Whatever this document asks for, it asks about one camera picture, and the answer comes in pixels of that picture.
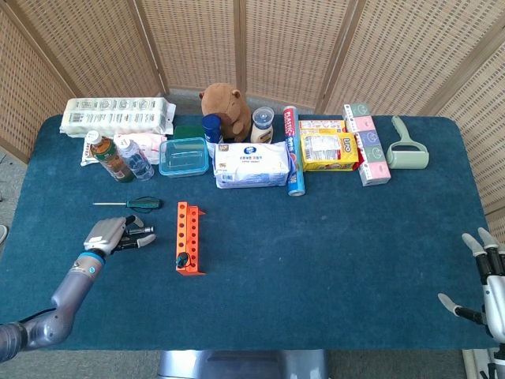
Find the green tea bottle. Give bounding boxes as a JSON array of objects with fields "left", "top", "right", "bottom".
[{"left": 86, "top": 130, "right": 135, "bottom": 184}]

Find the brown capybara plush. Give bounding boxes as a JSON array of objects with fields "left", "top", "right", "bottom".
[{"left": 198, "top": 83, "right": 253, "bottom": 144}]

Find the pink white snack bag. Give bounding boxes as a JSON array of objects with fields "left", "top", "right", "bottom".
[{"left": 80, "top": 133, "right": 169, "bottom": 167}]

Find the white wet wipes pack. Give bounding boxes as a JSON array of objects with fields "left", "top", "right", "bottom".
[{"left": 212, "top": 141, "right": 294, "bottom": 190}]

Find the orange tool rack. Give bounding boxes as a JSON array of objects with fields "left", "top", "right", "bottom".
[{"left": 174, "top": 201, "right": 207, "bottom": 276}]

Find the green lint roller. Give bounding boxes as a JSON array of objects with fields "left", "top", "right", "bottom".
[{"left": 385, "top": 114, "right": 430, "bottom": 171}]

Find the wicker folding screen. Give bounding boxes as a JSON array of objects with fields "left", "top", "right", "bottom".
[{"left": 0, "top": 0, "right": 505, "bottom": 234}]

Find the green flat box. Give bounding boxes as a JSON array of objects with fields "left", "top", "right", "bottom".
[{"left": 172, "top": 125, "right": 207, "bottom": 141}]

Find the pink green tissue pack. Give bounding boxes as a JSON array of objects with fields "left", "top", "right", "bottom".
[{"left": 342, "top": 103, "right": 392, "bottom": 187}]

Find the blue-capped spray can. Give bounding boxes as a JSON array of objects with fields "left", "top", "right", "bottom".
[{"left": 201, "top": 114, "right": 225, "bottom": 159}]

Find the mayonnaise bottle clear cap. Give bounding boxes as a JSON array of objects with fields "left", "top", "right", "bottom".
[{"left": 249, "top": 107, "right": 275, "bottom": 145}]

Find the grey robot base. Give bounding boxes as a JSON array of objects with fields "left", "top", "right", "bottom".
[{"left": 156, "top": 348, "right": 329, "bottom": 379}]

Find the white yellow snack box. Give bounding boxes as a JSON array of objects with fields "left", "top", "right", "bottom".
[{"left": 298, "top": 119, "right": 347, "bottom": 136}]

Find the white toilet paper pack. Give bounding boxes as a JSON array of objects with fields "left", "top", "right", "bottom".
[{"left": 58, "top": 96, "right": 178, "bottom": 138}]

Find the long green-handled screwdriver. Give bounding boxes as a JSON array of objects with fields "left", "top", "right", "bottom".
[{"left": 92, "top": 199, "right": 163, "bottom": 211}]

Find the right robot hand white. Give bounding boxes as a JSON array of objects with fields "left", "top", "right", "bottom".
[{"left": 436, "top": 227, "right": 505, "bottom": 344}]

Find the plastic wrap roll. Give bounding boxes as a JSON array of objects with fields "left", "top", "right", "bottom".
[{"left": 282, "top": 105, "right": 307, "bottom": 197}]

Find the left robot hand silver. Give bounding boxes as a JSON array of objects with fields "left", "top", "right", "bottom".
[{"left": 82, "top": 214, "right": 157, "bottom": 257}]

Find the clear container blue lid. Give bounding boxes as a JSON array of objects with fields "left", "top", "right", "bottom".
[{"left": 158, "top": 137, "right": 210, "bottom": 178}]

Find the clear water bottle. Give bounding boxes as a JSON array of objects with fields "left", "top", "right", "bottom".
[{"left": 118, "top": 137, "right": 155, "bottom": 182}]

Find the yellow biscuit bag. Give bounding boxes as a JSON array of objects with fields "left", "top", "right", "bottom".
[{"left": 300, "top": 132, "right": 361, "bottom": 173}]

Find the blue felt table cover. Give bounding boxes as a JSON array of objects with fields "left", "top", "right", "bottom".
[{"left": 0, "top": 114, "right": 502, "bottom": 352}]

